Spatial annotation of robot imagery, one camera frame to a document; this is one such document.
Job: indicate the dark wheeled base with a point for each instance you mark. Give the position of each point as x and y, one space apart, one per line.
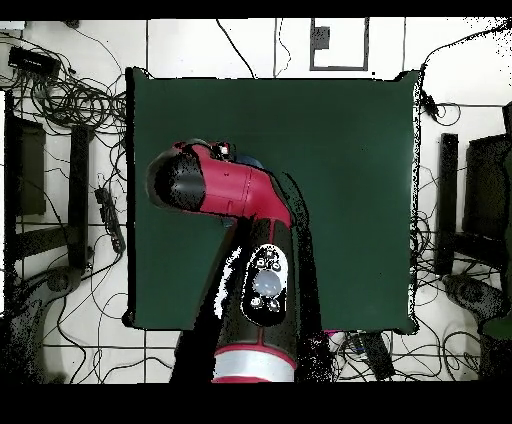
470 292

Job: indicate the black metal frame stand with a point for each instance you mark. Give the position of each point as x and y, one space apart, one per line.
78 180

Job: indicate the black power strip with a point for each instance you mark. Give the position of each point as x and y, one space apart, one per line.
110 218

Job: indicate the black flat device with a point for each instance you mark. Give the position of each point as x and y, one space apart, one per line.
376 356

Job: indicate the black chair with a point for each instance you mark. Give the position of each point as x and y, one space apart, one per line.
486 184

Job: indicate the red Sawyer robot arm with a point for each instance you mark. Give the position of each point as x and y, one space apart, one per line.
232 188

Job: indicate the grey wheeled base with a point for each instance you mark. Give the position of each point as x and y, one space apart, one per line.
58 282

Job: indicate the blue denim jeans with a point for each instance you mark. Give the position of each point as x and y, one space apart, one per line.
250 161

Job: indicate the dark grey square plate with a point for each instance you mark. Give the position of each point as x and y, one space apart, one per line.
321 38

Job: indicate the dark green table cloth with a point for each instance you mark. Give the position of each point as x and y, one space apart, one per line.
340 200

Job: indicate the black electronics box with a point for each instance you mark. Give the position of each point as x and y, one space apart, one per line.
34 62

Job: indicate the black upright bar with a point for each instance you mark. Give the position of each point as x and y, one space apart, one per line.
447 200

